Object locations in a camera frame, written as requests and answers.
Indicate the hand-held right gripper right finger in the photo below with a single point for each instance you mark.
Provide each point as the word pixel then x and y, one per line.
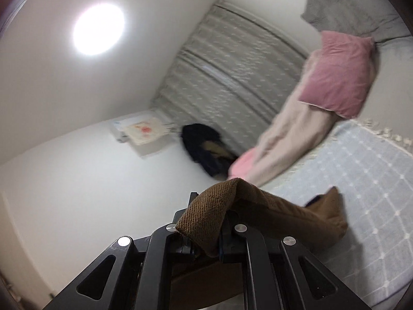
pixel 255 258

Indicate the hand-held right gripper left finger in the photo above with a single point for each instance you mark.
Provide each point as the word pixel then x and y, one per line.
pixel 158 255

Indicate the brown coat with fur collar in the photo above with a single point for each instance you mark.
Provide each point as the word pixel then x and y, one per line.
pixel 274 213

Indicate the white tote bag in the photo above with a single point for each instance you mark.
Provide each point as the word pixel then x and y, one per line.
pixel 148 150

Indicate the dark hanging jacket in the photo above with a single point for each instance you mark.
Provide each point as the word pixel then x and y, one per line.
pixel 193 142

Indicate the white printed cloth cover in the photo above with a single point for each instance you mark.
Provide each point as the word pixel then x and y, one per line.
pixel 142 130

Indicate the light blue checked blanket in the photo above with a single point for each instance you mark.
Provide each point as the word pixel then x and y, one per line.
pixel 361 184

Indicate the pink duvet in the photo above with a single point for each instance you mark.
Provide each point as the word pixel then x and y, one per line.
pixel 290 129

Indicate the grey star-print curtain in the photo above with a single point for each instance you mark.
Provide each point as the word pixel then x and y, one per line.
pixel 226 71

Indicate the pink velvet pillow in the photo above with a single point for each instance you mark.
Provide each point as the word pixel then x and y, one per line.
pixel 338 74

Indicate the bed with grey sheet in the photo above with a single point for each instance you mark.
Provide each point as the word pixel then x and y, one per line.
pixel 387 87

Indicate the round ceiling lamp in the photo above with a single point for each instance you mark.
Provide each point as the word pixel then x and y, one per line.
pixel 98 29

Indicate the grey quilted headboard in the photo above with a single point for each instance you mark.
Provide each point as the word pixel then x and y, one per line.
pixel 348 6

